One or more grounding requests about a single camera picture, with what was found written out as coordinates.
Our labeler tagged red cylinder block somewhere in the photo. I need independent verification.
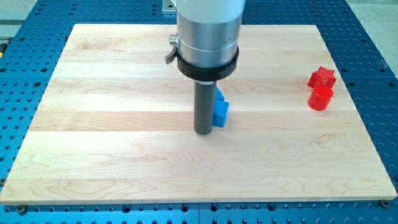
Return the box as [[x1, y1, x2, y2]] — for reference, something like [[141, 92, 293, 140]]
[[307, 85, 334, 111]]

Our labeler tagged blue cube block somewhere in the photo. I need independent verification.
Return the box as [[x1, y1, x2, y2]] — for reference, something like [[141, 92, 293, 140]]
[[213, 100, 229, 128]]

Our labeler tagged metal bracket at top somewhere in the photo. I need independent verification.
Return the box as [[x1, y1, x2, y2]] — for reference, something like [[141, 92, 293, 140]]
[[162, 0, 177, 14]]

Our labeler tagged black clamp ring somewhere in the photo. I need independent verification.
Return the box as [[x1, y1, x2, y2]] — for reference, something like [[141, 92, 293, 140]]
[[176, 48, 239, 82]]

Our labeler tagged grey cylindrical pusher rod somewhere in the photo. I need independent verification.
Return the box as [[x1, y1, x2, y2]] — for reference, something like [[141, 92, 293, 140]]
[[194, 81, 216, 135]]

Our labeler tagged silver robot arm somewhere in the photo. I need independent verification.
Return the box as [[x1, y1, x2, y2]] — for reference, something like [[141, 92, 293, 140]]
[[165, 0, 246, 135]]

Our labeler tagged red star block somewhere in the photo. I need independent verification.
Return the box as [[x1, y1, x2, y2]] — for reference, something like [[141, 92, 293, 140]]
[[307, 66, 336, 88]]

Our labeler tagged wooden board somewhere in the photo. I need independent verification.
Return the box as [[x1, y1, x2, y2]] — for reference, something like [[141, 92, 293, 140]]
[[1, 24, 397, 205]]

